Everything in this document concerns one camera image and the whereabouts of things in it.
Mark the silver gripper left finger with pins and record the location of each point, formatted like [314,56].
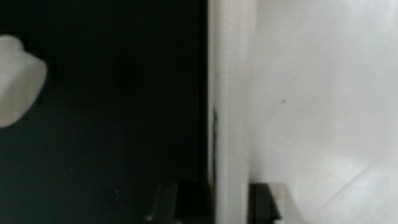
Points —
[179,204]

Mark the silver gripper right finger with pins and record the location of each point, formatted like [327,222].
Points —
[264,204]

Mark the white square table top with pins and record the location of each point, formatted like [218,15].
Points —
[303,109]

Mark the white table leg front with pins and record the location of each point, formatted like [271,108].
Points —
[21,80]

